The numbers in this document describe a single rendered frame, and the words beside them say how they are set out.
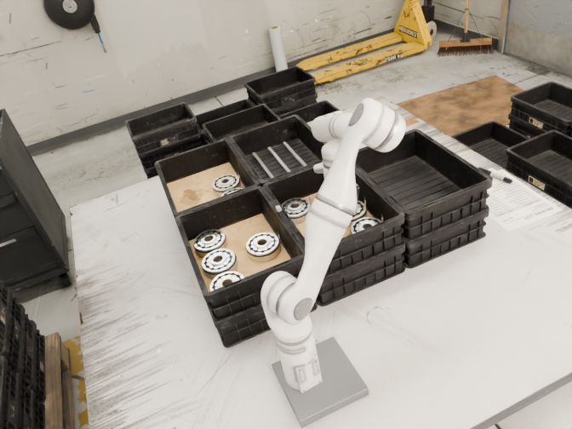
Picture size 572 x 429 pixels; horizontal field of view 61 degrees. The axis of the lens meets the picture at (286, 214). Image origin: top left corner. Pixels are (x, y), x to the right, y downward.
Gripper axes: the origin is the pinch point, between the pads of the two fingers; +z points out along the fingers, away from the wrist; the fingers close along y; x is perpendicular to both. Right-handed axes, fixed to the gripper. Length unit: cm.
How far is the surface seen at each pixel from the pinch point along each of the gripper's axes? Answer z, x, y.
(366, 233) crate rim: -7.2, -20.1, -1.6
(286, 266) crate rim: -6.9, -20.2, -25.7
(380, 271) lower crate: 10.9, -18.9, 2.8
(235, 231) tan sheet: 2.5, 14.0, -31.9
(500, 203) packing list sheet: 15, -8, 56
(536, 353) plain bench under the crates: 15, -60, 23
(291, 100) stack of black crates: 35, 164, 44
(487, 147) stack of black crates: 58, 77, 125
